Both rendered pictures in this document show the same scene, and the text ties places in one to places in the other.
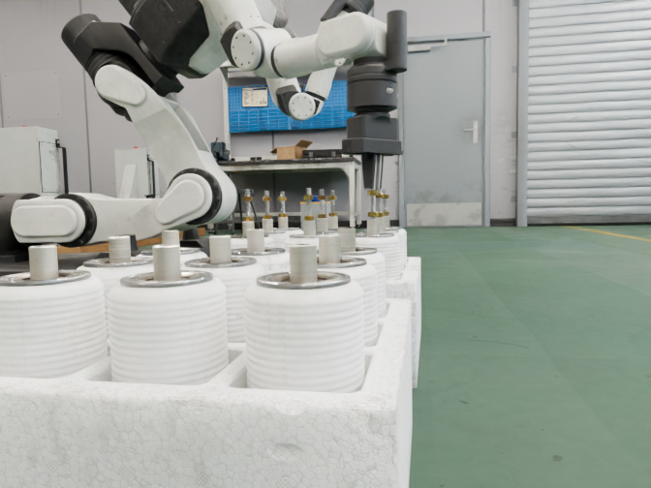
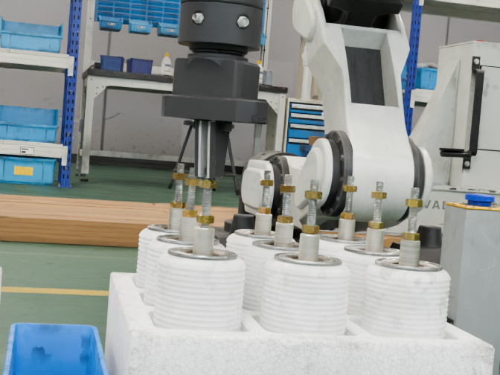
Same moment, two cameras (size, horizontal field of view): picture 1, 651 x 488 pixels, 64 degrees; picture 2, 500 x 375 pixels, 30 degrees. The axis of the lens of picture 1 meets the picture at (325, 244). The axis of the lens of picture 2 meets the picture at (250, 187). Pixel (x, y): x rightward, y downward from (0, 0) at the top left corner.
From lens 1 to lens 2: 118 cm
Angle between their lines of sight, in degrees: 66
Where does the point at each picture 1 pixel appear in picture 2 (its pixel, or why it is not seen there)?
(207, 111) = not seen: outside the picture
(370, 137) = (181, 94)
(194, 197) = (313, 173)
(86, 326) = not seen: outside the picture
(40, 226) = (250, 193)
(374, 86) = (182, 13)
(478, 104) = not seen: outside the picture
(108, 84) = (297, 13)
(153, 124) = (320, 65)
